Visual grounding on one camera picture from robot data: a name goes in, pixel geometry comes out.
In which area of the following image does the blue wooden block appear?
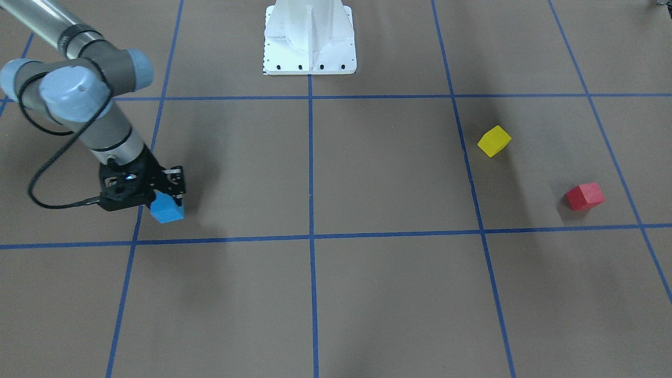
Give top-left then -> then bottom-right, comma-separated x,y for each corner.
149,192 -> 185,224

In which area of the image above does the yellow wooden block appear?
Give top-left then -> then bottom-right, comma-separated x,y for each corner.
477,125 -> 512,158

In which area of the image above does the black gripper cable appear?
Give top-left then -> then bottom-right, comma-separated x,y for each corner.
18,58 -> 115,210

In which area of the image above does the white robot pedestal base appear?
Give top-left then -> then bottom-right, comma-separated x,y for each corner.
262,1 -> 358,75

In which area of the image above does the red wooden block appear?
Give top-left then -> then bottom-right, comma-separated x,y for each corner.
564,182 -> 605,212

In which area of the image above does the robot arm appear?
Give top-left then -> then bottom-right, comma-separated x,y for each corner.
2,1 -> 186,223

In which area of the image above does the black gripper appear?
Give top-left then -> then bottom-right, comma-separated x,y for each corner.
98,148 -> 186,212

